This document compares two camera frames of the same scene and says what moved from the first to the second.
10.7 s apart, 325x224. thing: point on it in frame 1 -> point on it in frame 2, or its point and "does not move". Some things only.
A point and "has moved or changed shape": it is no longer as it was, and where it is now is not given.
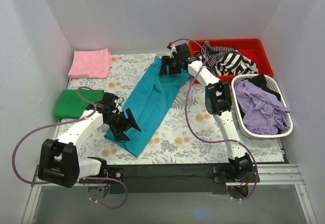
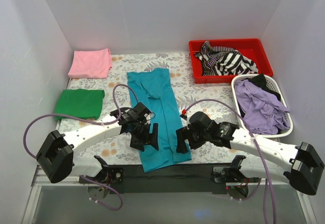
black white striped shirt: [226, 61] does not move
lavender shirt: [264, 112] does not move
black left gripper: [124, 125] -> [143, 134]
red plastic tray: [252, 49] does not move
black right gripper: [169, 64] -> [189, 136]
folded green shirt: [76, 103] does not move
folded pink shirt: [93, 64] does not move
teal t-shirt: [149, 102] has moved or changed shape
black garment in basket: [260, 80] does not move
